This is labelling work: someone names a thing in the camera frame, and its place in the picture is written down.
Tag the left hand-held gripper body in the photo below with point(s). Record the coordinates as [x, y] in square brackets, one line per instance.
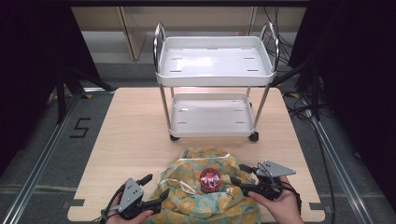
[130, 194]

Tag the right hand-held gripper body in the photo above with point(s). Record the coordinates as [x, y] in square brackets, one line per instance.
[274, 170]

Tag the red round can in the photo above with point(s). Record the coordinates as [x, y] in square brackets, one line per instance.
[210, 180]

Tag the green yellow floral cloth bag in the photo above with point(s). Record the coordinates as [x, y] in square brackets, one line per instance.
[202, 208]

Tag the white two-tier cart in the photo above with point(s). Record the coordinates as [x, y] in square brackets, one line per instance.
[214, 62]

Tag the person's left hand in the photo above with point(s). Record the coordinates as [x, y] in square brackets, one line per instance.
[134, 221]

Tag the person's right hand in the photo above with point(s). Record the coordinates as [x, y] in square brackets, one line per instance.
[285, 208]

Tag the black stand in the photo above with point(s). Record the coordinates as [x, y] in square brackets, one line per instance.
[315, 90]
[60, 93]

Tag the dark curtain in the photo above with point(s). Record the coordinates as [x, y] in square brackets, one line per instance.
[28, 62]
[358, 77]

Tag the light wooden panel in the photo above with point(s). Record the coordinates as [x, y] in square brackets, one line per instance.
[134, 34]

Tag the metal floor rail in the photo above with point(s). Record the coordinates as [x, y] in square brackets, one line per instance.
[37, 168]
[339, 168]

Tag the black frame bar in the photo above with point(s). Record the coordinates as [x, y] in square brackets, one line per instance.
[186, 3]

